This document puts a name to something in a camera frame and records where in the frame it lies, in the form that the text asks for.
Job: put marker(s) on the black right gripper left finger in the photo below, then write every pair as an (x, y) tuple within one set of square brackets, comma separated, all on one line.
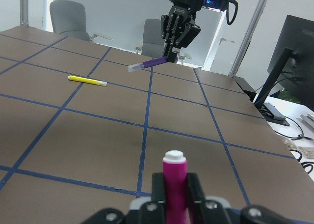
[(158, 189)]

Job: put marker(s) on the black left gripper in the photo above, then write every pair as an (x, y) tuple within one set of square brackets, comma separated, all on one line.
[(178, 28)]

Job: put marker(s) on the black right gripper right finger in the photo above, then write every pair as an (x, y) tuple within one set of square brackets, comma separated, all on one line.
[(195, 193)]

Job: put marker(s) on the pink marker pen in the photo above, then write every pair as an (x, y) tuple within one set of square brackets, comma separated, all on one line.
[(175, 174)]

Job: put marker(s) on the purple marker pen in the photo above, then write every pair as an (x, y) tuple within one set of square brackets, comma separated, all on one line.
[(147, 64)]

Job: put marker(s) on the grey office chair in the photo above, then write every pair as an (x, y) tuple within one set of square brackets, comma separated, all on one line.
[(69, 18), (153, 44)]

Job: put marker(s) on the yellow marker pen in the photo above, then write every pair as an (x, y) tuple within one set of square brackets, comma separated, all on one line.
[(86, 80)]

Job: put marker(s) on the black computer monitor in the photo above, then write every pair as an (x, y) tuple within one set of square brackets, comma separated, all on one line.
[(291, 65)]

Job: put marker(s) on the aluminium frame post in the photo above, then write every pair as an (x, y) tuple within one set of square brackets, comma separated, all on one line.
[(247, 37)]

